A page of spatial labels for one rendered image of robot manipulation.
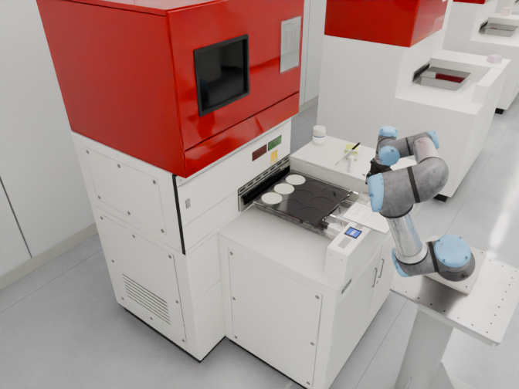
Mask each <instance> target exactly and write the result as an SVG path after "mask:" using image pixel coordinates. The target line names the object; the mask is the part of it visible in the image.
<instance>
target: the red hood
mask: <svg viewBox="0 0 519 389"><path fill-rule="evenodd" d="M36 3H37V6H38V10H39V14H40V18H41V20H42V26H43V28H44V32H45V35H46V40H47V43H48V47H49V51H50V55H51V57H52V61H53V65H54V69H55V72H56V77H57V80H58V83H59V88H60V91H61V94H62V98H63V102H64V106H65V109H66V114H67V117H68V120H69V123H70V128H71V131H74V132H76V133H78V134H81V135H83V136H85V137H89V138H90V139H92V140H95V141H97V142H100V143H102V144H105V145H107V146H109V147H112V148H114V149H116V150H118V151H121V152H124V153H125V154H129V155H130V156H132V157H136V158H137V159H140V160H142V161H145V162H147V163H149V164H152V165H154V166H156V167H159V168H161V169H163V170H166V171H169V172H171V173H172V174H176V175H178V176H179V177H182V178H185V179H186V178H188V177H190V176H192V175H193V174H195V173H196V172H198V171H200V170H201V169H203V168H205V167H207V166H209V165H210V164H212V163H214V162H215V161H217V160H218V159H220V158H222V157H224V156H226V155H227V154H229V153H231V152H232V151H234V150H236V149H237V148H239V147H241V146H242V145H244V144H246V143H248V142H250V141H251V140H253V139H254V138H256V137H258V136H259V135H261V134H263V133H265V132H267V131H268V130H270V129H272V128H273V127H275V126H276V125H278V124H280V123H282V122H284V121H285V120H287V119H289V118H290V117H292V116H294V115H295V114H297V113H299V102H300V72H301V56H302V41H303V25H304V0H36Z"/></svg>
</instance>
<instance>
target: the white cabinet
mask: <svg viewBox="0 0 519 389"><path fill-rule="evenodd" d="M218 240H219V261H220V272H221V283H222V303H223V313H224V324H225V335H226V337H228V338H229V340H230V341H231V342H232V343H234V344H235V345H237V346H238V347H240V348H242V349H243V350H245V351H246V352H248V353H250V354H251V355H253V356H254V357H255V358H257V359H259V360H261V361H262V362H264V363H265V364H266V365H268V366H270V367H272V368H273V369H274V370H276V371H277V372H279V373H280V374H282V375H283V376H285V377H287V378H288V379H290V380H291V381H293V382H294V383H296V384H298V385H299V386H301V387H302V388H303V389H329V387H330V386H331V384H332V383H333V381H334V379H335V378H336V376H337V375H338V373H339V372H340V370H341V368H342V367H343V366H344V364H345V362H346V361H347V359H348V358H349V356H350V355H351V353H352V351H353V349H354V348H355V347H356V345H357V344H358V342H359V340H360V339H361V337H362V336H363V334H364V333H365V331H366V330H367V328H368V326H369V325H370V323H371V321H372V320H373V319H374V317H375V315H376V314H377V312H378V311H379V309H380V308H381V306H382V304H383V303H384V301H385V300H386V298H387V297H388V295H389V293H390V292H391V291H390V286H391V284H392V279H393V276H394V273H395V266H394V263H393V260H392V249H393V248H394V247H395V241H394V238H393V237H392V233H391V231H389V233H388V234H387V235H385V234H382V236H381V237H380V238H379V240H378V241H377V242H376V243H375V244H374V245H373V247H372V248H371V250H370V251H369V252H368V254H367V255H366V256H365V257H364V258H363V259H362V261H361V262H360V264H359V265H358V266H357V268H356V269H355V270H354V271H353V273H352V274H351V275H350V276H349V277H348V279H347V280H346V282H345V283H344V284H343V286H342V287H341V288H340V289H339V290H338V291H337V292H336V291H334V290H332V289H329V288H327V287H326V286H323V285H321V284H320V283H318V282H315V281H313V280H312V279H309V278H307V277H306V276H303V275H301V274H299V273H297V272H294V271H293V270H291V269H288V268H287V267H285V266H282V265H281V264H279V263H277V262H274V261H273V260H271V259H268V258H267V257H264V256H262V255H260V254H258V253H256V252H254V251H252V250H250V249H248V248H246V247H244V246H242V245H240V244H238V243H236V242H234V241H232V240H229V239H227V238H225V237H223V236H221V235H219V234H218Z"/></svg>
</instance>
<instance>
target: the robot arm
mask: <svg viewBox="0 0 519 389"><path fill-rule="evenodd" d="M397 136H398V130H397V129H396V128H395V127H391V126H383V127H381V128H380V129H379V132H378V140H377V146H376V151H375V157H373V158H372V160H370V164H371V167H370V171H369V172H370V173H369V172H368V173H367V175H366V180H365V184H367V185H368V194H369V198H370V202H371V210H372V211H373V212H377V213H379V214H380V215H381V216H382V217H384V218H386V220H387V222H388V226H389V228H390V231H391V233H392V237H393V238H394V241H395V247H394V248H393V249H392V260H393V263H394V266H395V269H396V271H397V273H398V274H399V275H400V276H401V277H413V276H418V275H423V274H429V273H434V272H437V273H438V274H439V275H440V276H441V277H443V278H444V279H446V280H449V281H451V282H460V281H463V280H465V279H468V278H469V277H470V276H471V275H472V274H473V272H474V269H475V265H476V262H475V258H474V256H473V253H472V252H471V250H470V247H469V245H468V243H467V242H466V241H465V240H464V239H463V238H461V237H460V236H458V235H444V236H442V237H440V238H439V239H438V240H434V241H430V242H424V241H423V240H422V239H421V238H420V237H419V233H418V230H417V227H416V223H415V220H414V218H413V214H412V209H413V206H414V204H416V203H420V202H424V201H428V200H430V199H431V198H434V197H435V196H437V195H438V193H440V192H441V190H443V188H444V187H445V185H446V183H447V181H448V178H449V168H448V166H447V165H446V162H445V161H444V160H443V159H441V158H440V157H439V155H438V152H437V150H436V149H438V148H439V141H438V138H437V135H436V132H435V131H434V130H431V131H425V132H423V133H420V134H416V135H412V136H410V137H404V138H402V139H398V140H397ZM412 155H415V159H416V164H415V165H412V166H408V167H403V168H399V169H396V170H392V169H391V168H390V167H391V166H392V165H394V164H396V163H397V162H398V161H399V159H401V158H404V157H409V156H412ZM367 177H368V179H367Z"/></svg>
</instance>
